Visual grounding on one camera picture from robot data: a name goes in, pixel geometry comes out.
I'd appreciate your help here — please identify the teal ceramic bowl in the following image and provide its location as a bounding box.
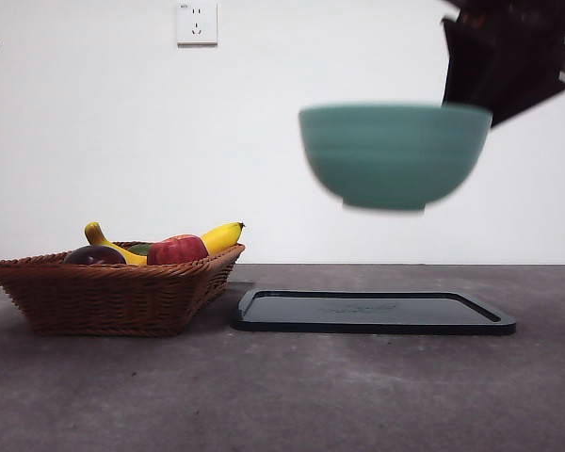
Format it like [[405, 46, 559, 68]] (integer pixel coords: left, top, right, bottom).
[[298, 100, 494, 212]]

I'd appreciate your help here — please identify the dark purple plum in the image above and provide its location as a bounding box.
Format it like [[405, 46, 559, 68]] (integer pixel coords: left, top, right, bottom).
[[62, 244, 128, 266]]

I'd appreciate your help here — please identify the dark rectangular tray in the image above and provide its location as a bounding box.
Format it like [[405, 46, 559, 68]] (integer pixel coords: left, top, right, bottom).
[[229, 287, 518, 337]]

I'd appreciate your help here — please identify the red apple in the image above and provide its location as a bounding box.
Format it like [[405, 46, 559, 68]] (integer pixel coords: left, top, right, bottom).
[[146, 234, 211, 266]]

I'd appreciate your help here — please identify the brown wicker basket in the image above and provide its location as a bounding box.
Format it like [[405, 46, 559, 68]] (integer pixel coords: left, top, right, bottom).
[[0, 242, 246, 338]]

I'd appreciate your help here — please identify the yellow banana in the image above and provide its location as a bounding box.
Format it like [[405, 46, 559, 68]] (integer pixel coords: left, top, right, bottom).
[[84, 220, 247, 267]]

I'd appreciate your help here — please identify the white wall socket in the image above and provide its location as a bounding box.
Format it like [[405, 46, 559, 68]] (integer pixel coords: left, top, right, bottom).
[[176, 0, 219, 48]]

